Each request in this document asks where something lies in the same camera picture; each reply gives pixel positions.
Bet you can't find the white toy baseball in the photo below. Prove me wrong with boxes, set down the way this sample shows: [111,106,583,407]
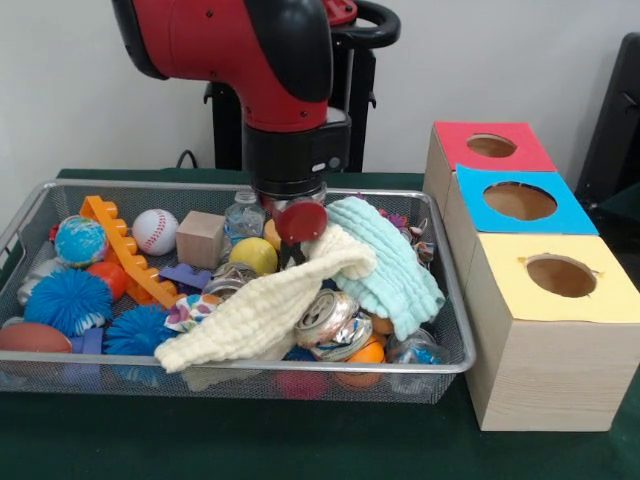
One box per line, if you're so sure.
[132,208,180,257]

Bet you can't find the wooden cube block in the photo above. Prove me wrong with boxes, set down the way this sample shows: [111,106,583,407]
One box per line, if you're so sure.
[175,210,226,269]

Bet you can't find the black panel on stand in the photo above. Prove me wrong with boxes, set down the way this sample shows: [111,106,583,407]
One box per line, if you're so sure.
[574,32,640,211]

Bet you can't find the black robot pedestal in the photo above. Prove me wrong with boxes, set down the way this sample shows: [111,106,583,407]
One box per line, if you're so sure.
[203,0,401,174]

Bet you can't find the orange plastic toy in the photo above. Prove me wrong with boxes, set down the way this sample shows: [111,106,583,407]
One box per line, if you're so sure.
[79,195,186,306]

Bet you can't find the brown toy football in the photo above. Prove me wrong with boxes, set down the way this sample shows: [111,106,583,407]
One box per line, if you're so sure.
[0,322,74,354]

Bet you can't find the cream waffle cloth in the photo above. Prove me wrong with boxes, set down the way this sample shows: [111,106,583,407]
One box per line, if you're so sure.
[154,223,377,374]

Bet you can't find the dark green tablecloth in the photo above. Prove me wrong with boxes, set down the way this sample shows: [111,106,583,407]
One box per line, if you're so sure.
[0,168,640,480]
[597,182,640,216]

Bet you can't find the blue green globe ball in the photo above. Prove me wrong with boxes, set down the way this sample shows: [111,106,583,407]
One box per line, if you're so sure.
[53,215,110,269]

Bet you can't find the yellow ball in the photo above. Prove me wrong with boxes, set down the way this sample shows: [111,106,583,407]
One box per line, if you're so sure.
[228,237,279,275]

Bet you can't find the crushed printed drink can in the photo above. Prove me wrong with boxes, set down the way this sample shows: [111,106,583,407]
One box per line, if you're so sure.
[294,288,374,362]

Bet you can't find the silver mesh bin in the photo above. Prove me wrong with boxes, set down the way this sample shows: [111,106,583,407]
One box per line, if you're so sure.
[0,178,476,405]

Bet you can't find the blue spiky ball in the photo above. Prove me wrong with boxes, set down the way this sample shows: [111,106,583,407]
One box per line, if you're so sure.
[23,268,115,337]

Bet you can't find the silver tin can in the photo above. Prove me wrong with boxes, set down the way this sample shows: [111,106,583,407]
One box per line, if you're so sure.
[202,262,261,301]

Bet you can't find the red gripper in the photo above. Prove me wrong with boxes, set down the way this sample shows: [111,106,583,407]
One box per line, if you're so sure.
[272,198,330,271]

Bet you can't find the mint waffle cloth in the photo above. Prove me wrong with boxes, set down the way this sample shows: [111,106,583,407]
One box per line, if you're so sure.
[324,196,446,341]

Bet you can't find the wooden box with three holes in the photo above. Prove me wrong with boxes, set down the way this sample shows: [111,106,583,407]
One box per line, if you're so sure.
[422,120,640,433]

